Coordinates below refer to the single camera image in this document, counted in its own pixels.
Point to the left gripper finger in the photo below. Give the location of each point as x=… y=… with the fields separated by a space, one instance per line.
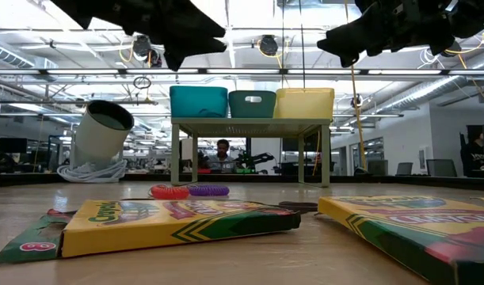
x=176 y=59
x=194 y=31

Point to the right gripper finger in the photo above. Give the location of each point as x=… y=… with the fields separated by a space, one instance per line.
x=346 y=59
x=344 y=37

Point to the red spiral wrist coil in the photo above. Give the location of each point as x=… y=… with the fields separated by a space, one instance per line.
x=170 y=193

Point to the purple spiral wrist coil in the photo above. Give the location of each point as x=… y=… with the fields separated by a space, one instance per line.
x=208 y=191

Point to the yellow Crayola crayon box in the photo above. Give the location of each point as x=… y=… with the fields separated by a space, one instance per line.
x=146 y=229
x=404 y=221

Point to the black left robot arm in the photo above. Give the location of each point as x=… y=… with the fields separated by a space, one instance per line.
x=71 y=8

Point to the black background robot arm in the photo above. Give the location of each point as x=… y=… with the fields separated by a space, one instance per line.
x=257 y=160

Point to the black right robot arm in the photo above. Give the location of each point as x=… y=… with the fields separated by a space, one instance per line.
x=475 y=12

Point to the grey office chair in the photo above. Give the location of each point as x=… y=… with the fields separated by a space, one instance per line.
x=405 y=169
x=378 y=167
x=441 y=168

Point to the blue plastic bin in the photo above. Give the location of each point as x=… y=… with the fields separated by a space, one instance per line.
x=198 y=103

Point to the yellow plastic bin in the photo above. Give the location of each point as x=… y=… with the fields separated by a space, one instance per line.
x=305 y=105

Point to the small teal plastic bin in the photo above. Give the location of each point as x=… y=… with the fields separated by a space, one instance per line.
x=241 y=109

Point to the pale green small shelf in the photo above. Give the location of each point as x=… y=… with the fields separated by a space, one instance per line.
x=249 y=127

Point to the person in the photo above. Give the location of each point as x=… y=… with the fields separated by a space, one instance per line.
x=475 y=156
x=222 y=162

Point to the small red tray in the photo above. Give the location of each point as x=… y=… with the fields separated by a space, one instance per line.
x=204 y=171

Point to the white tipped cylinder container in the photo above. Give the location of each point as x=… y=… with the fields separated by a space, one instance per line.
x=95 y=146

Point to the small green tray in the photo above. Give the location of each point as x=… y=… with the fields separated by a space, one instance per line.
x=243 y=171

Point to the black computer monitor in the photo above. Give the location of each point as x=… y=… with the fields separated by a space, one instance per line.
x=12 y=145

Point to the black aluminium table frame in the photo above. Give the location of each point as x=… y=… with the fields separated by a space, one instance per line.
x=384 y=179

